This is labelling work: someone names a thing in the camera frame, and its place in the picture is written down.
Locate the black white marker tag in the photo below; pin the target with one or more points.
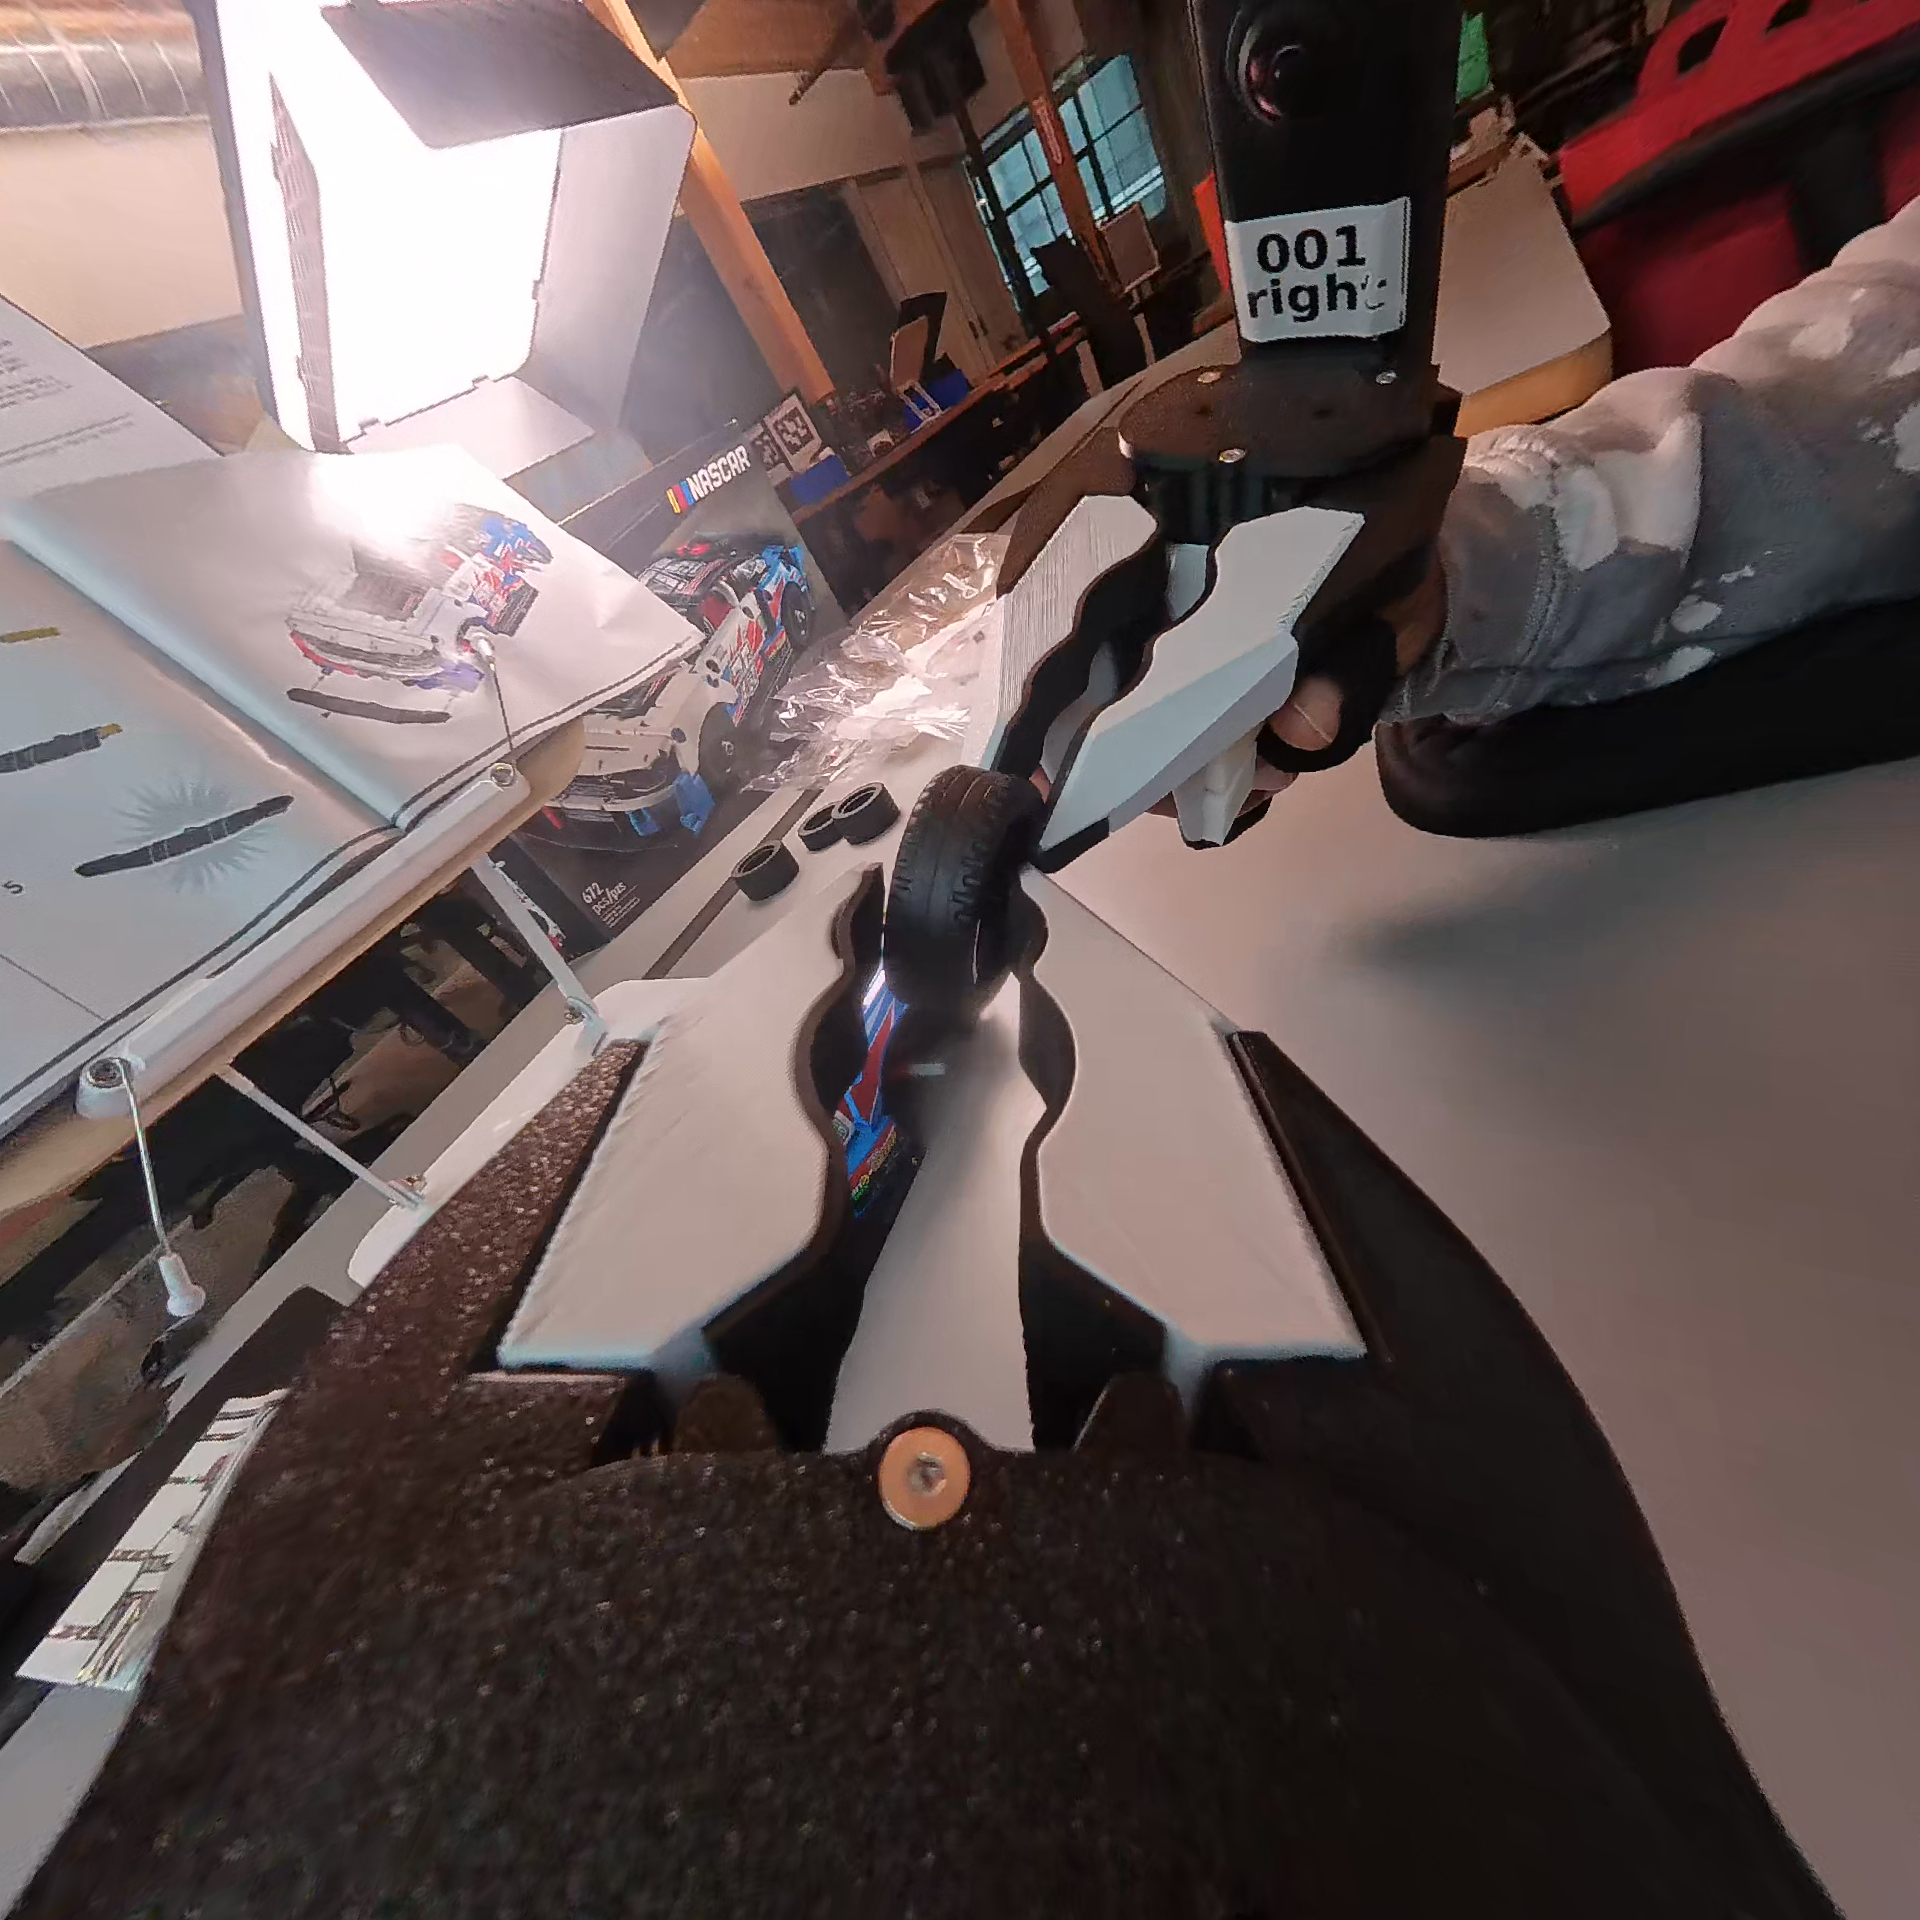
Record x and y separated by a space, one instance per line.
792 435

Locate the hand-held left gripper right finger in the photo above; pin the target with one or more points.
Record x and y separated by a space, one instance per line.
1185 1184

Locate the person's right forearm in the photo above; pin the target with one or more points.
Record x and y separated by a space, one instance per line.
1651 511

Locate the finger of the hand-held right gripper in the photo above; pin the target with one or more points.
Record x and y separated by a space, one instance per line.
1214 674
1050 614

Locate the toy car box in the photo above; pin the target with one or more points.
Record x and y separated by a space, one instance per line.
721 600

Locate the black toy car tire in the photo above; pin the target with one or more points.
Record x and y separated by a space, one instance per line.
953 884

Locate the studio light panel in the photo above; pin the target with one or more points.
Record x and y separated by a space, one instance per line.
405 225

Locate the black toy wheel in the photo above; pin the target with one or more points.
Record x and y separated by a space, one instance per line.
872 811
823 830

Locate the black rimless toy tire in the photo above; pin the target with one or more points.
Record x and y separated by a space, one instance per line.
765 873

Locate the person's right hand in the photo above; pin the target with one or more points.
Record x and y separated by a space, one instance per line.
1316 712

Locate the open instruction booklet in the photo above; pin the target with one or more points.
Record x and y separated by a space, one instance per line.
224 674

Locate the window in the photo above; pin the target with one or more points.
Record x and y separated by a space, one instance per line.
1081 151

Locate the folded sticker sheet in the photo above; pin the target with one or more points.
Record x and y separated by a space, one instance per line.
150 1544

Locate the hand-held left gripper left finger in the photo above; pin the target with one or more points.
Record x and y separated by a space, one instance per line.
675 1184

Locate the toy brick race car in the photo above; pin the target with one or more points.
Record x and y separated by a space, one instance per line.
870 1110

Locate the metal air duct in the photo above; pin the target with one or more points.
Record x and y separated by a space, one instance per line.
90 75

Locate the clear plastic bags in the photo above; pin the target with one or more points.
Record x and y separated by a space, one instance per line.
901 660

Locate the red plastic carrier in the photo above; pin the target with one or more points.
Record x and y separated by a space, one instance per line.
1724 180

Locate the white wood-edged table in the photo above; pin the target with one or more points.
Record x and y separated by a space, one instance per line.
1514 285

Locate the white book stand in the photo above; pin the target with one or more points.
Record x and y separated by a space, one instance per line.
481 1110

